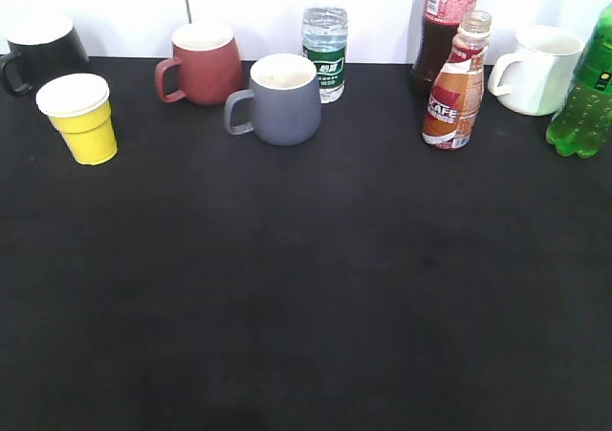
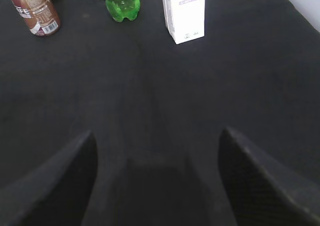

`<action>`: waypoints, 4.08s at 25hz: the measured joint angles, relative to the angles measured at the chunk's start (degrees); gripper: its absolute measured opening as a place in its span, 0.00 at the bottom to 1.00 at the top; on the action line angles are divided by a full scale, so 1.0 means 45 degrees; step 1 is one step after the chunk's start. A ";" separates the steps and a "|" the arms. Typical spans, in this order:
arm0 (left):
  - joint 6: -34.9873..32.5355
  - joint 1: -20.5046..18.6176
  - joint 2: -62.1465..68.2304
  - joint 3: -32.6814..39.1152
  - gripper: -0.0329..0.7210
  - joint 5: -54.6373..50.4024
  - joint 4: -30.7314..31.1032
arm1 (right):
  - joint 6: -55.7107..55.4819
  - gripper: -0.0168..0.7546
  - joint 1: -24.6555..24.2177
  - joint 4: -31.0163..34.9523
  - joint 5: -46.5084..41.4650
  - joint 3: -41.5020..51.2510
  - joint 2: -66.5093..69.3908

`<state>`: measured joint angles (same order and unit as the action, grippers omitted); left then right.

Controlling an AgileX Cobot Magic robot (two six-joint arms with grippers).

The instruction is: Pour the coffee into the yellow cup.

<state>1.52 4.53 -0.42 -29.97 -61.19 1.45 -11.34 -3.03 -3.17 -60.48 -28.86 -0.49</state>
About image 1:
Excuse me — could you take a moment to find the green sprite bottle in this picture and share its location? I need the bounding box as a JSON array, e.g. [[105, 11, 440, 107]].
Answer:
[[546, 6, 611, 159]]

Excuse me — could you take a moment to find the yellow paper cup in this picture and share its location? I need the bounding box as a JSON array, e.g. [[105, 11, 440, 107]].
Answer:
[[35, 73, 118, 165]]

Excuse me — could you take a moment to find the red mug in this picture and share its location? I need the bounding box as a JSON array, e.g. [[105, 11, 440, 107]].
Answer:
[[154, 22, 243, 106]]

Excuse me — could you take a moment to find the white mug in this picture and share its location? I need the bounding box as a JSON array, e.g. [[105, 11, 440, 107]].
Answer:
[[488, 25, 584, 117]]

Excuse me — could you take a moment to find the cola bottle red label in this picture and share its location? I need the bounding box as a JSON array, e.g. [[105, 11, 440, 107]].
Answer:
[[411, 0, 477, 96]]

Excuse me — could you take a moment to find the clear water bottle green label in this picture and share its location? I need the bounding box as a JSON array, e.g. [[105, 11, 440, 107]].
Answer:
[[302, 7, 348, 104]]

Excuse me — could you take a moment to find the grey mug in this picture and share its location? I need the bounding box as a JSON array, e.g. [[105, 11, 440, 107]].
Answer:
[[224, 54, 321, 146]]

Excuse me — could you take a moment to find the black mug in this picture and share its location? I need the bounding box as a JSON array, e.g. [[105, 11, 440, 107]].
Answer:
[[1, 14, 91, 97]]

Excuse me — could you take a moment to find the Nescafe coffee bottle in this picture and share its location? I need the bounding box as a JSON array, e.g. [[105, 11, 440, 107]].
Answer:
[[422, 11, 492, 150]]

